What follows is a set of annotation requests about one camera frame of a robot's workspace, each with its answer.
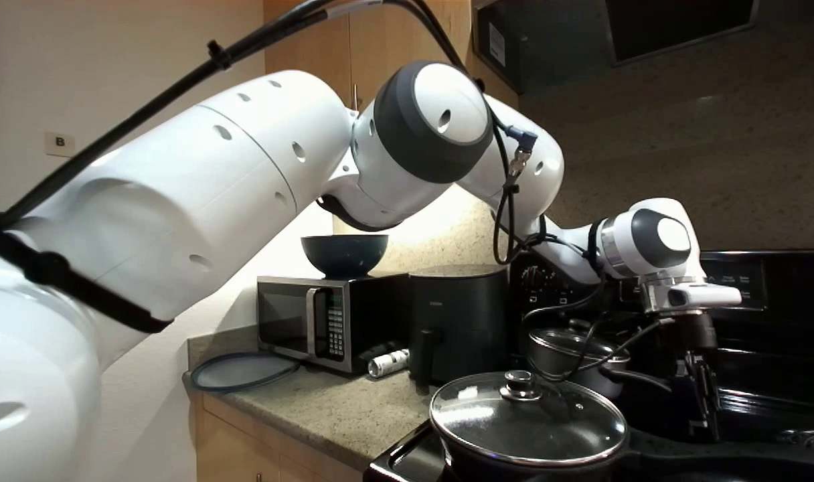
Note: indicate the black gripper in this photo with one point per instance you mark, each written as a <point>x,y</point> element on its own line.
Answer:
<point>696,380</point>

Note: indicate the black pan with glass lid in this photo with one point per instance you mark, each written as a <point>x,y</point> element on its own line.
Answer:
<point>512,425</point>

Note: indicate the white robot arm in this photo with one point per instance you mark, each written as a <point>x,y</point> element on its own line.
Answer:
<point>128,235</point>

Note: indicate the black electric stove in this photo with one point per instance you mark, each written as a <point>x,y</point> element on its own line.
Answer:
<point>765,356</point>

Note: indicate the blue plate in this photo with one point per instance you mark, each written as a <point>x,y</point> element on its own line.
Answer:
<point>240,371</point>

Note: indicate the small steel saucepan with lid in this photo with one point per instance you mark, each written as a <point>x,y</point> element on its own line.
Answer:
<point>567,354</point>

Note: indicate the black air fryer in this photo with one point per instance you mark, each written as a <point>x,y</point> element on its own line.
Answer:
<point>459,328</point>

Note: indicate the white shaker bottle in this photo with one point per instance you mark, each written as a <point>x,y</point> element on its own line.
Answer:
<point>389,361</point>

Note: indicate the black range hood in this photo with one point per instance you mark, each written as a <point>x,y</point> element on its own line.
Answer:
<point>538,44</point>

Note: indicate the stainless steel microwave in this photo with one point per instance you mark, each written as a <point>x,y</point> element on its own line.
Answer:
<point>333,321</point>

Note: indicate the dark blue bowl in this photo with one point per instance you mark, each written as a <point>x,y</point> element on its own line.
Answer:
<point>345,255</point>

